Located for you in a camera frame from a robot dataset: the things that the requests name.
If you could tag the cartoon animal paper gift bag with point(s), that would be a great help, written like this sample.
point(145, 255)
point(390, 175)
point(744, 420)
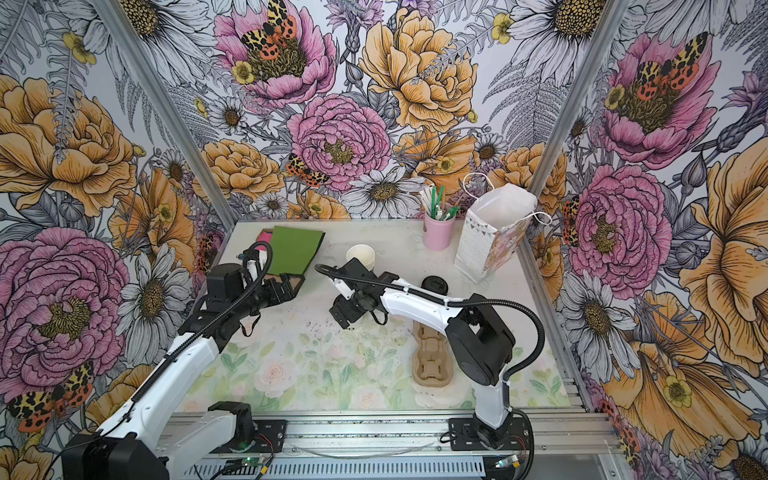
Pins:
point(493, 228)

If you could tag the stack of paper cups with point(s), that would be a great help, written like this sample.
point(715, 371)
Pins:
point(364, 253)

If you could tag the pink paper napkin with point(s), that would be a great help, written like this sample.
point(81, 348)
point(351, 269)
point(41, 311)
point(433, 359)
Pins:
point(265, 236)

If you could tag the aluminium front frame rail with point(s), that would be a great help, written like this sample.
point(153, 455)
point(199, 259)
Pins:
point(555, 431)

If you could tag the pink plastic straw cup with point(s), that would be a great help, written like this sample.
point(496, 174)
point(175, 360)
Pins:
point(437, 234)

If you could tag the stack of black lids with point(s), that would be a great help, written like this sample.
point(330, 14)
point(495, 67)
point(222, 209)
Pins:
point(435, 284)

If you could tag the brown pulp cup carrier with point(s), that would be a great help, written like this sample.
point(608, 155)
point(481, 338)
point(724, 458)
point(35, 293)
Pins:
point(432, 362)

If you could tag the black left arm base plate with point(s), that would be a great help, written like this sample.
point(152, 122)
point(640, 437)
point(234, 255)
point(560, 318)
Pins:
point(266, 436)

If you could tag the aluminium corner post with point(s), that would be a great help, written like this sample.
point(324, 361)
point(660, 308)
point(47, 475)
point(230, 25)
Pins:
point(129, 44)
point(606, 29)

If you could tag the white ventilated cable duct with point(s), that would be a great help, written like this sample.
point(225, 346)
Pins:
point(392, 467)

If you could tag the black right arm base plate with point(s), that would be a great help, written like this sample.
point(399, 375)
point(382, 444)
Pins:
point(470, 434)

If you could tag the aluminium left corner post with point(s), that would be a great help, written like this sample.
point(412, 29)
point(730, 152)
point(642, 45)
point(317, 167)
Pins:
point(129, 44)

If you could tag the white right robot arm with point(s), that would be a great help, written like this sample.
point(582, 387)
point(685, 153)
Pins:
point(480, 341)

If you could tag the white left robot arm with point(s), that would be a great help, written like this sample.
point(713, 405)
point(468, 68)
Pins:
point(128, 444)

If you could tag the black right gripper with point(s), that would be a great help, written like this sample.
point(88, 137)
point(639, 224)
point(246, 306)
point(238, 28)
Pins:
point(350, 314)

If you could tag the aluminium right corner post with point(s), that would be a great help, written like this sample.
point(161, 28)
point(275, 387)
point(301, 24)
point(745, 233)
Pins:
point(606, 29)

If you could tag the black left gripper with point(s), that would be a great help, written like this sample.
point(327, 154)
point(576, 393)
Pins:
point(289, 294)

